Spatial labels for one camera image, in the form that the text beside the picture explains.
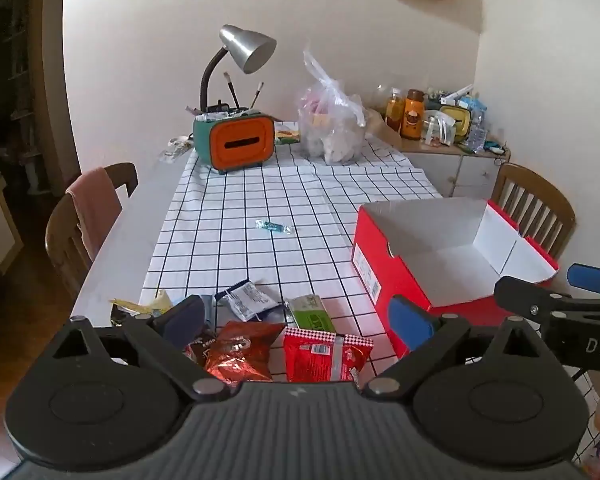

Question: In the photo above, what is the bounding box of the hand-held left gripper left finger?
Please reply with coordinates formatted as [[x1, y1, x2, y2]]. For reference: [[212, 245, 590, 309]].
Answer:
[[52, 294, 231, 402]]

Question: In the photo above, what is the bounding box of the orange green tissue box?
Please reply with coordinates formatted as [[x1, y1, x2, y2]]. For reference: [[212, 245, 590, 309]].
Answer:
[[192, 107, 277, 175]]

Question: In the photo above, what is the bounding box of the crumpled clear wrapper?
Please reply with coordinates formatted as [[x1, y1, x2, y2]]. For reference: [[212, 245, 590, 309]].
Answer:
[[159, 135, 196, 163]]

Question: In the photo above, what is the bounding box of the white patterned packet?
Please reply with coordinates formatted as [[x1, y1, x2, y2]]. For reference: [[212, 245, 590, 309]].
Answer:
[[274, 122, 301, 145]]

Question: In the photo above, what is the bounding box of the yellow box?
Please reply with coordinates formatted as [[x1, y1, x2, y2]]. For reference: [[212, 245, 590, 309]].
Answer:
[[439, 105, 473, 142]]

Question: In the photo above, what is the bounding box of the amber bottle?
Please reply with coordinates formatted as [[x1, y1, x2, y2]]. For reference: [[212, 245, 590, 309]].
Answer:
[[385, 87, 406, 133]]

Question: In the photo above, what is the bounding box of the clear water bottle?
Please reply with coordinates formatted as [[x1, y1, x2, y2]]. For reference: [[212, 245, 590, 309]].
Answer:
[[467, 110, 488, 153]]

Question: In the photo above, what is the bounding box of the copper foil snack bag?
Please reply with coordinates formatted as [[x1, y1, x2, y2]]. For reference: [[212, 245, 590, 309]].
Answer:
[[204, 321, 287, 385]]

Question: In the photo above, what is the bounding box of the small blue candy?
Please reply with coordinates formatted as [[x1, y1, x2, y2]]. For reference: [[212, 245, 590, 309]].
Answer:
[[255, 219, 293, 236]]

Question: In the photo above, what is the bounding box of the red checkered snack packet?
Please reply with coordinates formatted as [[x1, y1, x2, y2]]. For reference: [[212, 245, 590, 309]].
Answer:
[[282, 326, 375, 386]]

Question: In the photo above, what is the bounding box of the white checkered tablecloth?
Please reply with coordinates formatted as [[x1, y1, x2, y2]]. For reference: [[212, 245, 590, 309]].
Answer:
[[139, 121, 600, 478]]

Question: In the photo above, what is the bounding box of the red cardboard box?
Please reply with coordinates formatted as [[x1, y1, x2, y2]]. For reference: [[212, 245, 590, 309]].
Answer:
[[351, 196, 561, 361]]

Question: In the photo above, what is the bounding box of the yellow snack packet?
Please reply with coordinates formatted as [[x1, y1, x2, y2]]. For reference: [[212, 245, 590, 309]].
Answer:
[[109, 289, 173, 318]]

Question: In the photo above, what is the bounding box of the light blue pack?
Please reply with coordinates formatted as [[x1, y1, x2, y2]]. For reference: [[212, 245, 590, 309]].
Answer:
[[457, 95, 488, 116]]

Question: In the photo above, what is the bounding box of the clear plastic bag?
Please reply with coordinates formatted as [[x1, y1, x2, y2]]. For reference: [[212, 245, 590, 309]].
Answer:
[[297, 42, 368, 165]]

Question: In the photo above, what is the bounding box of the blue white snack packet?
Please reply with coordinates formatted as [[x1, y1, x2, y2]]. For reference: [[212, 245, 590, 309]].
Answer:
[[215, 280, 283, 323]]

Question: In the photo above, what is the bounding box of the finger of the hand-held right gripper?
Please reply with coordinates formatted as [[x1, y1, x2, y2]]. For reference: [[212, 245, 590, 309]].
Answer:
[[493, 275, 600, 329], [566, 262, 600, 292]]

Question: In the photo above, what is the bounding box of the silver desk lamp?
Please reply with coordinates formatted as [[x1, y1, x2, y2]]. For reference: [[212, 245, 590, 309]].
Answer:
[[199, 24, 278, 113]]

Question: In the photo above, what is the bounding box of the white cabinet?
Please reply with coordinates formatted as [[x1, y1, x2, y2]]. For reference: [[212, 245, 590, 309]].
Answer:
[[397, 135, 512, 200]]

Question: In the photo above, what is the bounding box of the white tube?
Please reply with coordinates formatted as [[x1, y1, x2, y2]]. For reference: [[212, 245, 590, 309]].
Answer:
[[440, 84, 475, 102]]

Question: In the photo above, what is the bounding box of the orange thermos bottle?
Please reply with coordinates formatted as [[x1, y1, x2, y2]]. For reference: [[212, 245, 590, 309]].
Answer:
[[401, 89, 427, 141]]

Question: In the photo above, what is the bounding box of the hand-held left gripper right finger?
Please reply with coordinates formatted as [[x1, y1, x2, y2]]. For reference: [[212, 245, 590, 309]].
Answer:
[[364, 295, 556, 402]]

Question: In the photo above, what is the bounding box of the wooden chair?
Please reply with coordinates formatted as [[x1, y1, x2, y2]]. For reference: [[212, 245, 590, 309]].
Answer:
[[490, 162, 577, 260], [44, 162, 140, 301]]

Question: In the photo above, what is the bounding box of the green snack packet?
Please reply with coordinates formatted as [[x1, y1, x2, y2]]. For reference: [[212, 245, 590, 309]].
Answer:
[[285, 294, 337, 333]]

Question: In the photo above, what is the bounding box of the brown cardboard piece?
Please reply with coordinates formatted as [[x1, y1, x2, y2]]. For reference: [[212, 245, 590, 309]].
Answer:
[[365, 110, 403, 148]]

